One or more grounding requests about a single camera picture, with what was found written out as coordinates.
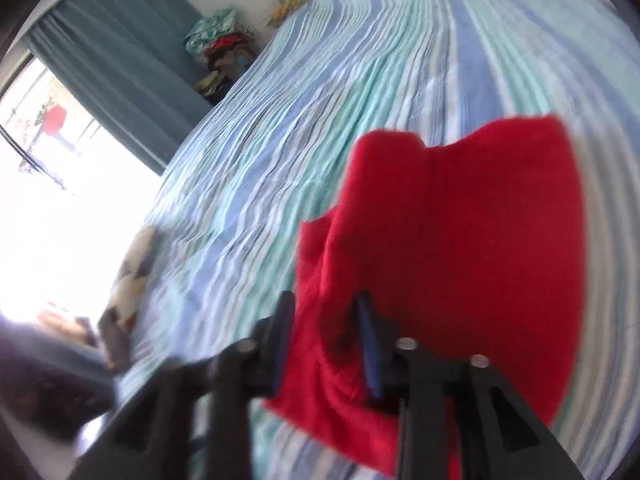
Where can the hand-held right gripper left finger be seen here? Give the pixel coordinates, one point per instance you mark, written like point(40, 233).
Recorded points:
point(280, 355)

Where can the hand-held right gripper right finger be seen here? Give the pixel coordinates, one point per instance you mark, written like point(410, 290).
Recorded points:
point(371, 350)

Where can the red sweater with white print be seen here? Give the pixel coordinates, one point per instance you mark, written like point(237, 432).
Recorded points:
point(450, 210)

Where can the pile of mixed clothes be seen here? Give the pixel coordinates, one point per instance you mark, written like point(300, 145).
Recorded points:
point(220, 40)

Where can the window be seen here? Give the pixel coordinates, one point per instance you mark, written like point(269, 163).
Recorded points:
point(60, 185)

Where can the red hanging cloth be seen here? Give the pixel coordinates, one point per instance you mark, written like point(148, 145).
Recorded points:
point(55, 119)

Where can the blue-grey curtain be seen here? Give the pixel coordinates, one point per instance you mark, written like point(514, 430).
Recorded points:
point(125, 60)

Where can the striped bedspread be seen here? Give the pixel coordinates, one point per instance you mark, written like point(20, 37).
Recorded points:
point(350, 85)

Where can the floral bed sheet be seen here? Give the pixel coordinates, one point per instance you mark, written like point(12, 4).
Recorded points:
point(300, 2)

